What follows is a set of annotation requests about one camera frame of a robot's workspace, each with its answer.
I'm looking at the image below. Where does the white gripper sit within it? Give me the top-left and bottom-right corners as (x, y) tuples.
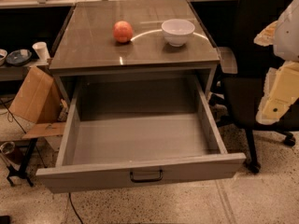
(256, 61), (299, 125)

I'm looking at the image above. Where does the grey top drawer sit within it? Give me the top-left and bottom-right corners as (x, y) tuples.
(36, 75), (245, 193)

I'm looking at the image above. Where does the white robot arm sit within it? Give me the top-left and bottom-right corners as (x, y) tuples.
(254, 0), (299, 125)

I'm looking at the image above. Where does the grey cabinet with glossy top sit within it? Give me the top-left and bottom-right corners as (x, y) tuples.
(50, 0), (219, 100)

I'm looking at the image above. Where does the black office chair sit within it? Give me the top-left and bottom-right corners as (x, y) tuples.
(211, 0), (299, 173)

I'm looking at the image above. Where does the red apple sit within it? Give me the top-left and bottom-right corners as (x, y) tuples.
(113, 21), (133, 43)

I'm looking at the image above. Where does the white paper cup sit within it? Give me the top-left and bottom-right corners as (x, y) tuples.
(32, 42), (50, 61)

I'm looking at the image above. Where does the brown cardboard box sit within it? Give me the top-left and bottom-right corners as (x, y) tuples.
(9, 66), (66, 139)

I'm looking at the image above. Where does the dark blue plate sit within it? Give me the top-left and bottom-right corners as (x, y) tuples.
(6, 49), (32, 66)

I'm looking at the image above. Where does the black metal stand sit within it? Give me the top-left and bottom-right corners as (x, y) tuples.
(0, 138), (37, 187)

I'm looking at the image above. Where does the white bowl at left edge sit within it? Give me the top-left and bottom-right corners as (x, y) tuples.
(0, 49), (7, 66)

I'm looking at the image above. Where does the black drawer handle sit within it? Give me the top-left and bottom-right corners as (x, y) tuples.
(130, 170), (163, 183)

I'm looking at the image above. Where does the black floor cable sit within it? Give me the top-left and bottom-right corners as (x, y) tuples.
(67, 192), (85, 224)

